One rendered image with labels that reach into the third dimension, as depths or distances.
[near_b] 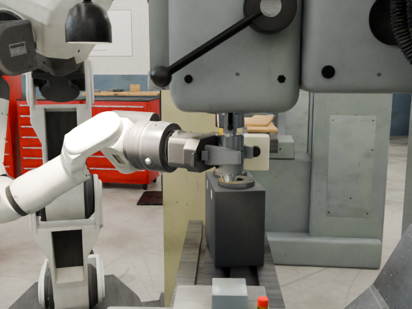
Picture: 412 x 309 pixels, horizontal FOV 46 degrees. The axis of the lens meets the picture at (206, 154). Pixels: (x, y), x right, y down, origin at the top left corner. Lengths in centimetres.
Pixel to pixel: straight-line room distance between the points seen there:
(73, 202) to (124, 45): 869
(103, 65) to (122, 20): 96
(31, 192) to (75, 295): 71
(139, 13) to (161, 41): 920
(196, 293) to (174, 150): 23
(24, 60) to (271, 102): 51
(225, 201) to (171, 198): 150
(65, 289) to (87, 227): 23
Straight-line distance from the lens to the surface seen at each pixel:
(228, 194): 113
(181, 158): 80
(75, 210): 140
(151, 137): 83
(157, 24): 78
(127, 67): 998
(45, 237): 145
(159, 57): 78
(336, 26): 69
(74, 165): 90
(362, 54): 70
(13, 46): 99
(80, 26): 78
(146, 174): 544
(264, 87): 70
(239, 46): 70
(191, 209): 263
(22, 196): 94
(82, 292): 159
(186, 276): 115
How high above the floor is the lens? 138
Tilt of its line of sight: 10 degrees down
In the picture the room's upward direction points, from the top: straight up
